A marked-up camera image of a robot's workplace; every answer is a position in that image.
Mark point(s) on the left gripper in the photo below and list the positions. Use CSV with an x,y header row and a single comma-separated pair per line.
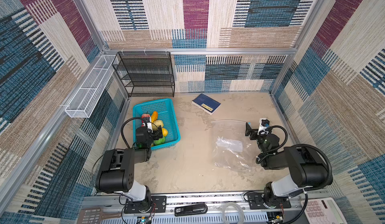
x,y
157,132

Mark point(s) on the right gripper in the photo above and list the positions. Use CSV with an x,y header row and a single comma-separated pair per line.
x,y
250,131

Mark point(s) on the yellow lemon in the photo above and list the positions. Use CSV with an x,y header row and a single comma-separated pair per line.
x,y
164,132

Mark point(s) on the clear zip top bag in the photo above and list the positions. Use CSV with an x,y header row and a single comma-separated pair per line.
x,y
232,149

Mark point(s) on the teal plastic basket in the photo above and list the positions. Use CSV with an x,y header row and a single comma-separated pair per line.
x,y
161,111

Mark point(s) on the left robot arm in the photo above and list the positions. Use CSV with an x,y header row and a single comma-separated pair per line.
x,y
116,172

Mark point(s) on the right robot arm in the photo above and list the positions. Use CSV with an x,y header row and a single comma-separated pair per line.
x,y
309,168

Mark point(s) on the blue book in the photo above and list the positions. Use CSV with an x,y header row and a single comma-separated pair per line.
x,y
206,103

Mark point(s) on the black remote device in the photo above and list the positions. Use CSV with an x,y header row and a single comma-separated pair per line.
x,y
196,209

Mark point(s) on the white calculator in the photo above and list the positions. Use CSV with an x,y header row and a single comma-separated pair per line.
x,y
324,211

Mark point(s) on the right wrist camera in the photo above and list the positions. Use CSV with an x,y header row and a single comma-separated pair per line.
x,y
264,124

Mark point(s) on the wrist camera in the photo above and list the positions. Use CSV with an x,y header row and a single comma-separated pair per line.
x,y
264,124
147,124

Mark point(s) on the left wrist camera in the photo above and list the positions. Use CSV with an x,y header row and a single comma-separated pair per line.
x,y
147,124

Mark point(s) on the black wire shelf rack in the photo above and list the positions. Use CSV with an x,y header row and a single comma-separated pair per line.
x,y
145,74

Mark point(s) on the white mesh wall tray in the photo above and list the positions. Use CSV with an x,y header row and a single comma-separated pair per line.
x,y
87,96

